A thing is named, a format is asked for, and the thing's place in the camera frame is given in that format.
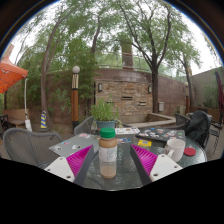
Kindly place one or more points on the small blue sticker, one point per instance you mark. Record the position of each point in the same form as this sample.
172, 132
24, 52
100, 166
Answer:
124, 140

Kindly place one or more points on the yellow card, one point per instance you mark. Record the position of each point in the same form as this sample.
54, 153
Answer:
144, 143

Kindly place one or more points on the leaning thin-trunked tree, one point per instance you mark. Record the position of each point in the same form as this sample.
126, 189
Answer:
45, 80

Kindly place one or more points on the black metal patio chair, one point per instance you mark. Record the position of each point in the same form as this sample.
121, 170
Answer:
215, 133

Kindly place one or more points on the blue yellow striped cone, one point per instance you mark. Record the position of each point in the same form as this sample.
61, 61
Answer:
44, 120

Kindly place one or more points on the dark-trunked tall tree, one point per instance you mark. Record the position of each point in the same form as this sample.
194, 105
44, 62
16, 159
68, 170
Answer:
155, 86

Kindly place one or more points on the green plant in grey pot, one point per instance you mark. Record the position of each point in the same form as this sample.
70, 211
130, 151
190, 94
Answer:
104, 115

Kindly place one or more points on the grey wall box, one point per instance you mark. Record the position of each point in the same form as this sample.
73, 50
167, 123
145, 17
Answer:
161, 106

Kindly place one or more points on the green-capped brown drink bottle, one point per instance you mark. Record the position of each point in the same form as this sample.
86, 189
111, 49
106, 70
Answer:
108, 156

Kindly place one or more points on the orange patio umbrella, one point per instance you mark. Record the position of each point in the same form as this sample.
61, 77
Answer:
10, 76

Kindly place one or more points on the black sticker-covered laptop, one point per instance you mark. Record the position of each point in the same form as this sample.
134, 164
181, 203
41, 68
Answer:
160, 134

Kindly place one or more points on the white sticker sheet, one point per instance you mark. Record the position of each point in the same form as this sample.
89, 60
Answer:
127, 130

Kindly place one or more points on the white ceramic mug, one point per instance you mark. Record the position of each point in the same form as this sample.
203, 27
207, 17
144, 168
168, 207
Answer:
175, 148

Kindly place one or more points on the globe-topped lamp post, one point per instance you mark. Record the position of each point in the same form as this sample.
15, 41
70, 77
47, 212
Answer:
75, 96

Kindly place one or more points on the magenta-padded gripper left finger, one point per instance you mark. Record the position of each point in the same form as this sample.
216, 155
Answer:
78, 161

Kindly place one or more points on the black wall lamp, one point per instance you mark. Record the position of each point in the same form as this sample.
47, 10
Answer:
100, 87
150, 89

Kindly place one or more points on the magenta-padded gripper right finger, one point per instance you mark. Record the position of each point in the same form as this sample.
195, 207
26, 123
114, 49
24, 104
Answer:
146, 161

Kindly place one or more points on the closed maroon patio umbrella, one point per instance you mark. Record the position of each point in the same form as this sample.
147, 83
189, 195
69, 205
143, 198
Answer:
220, 90

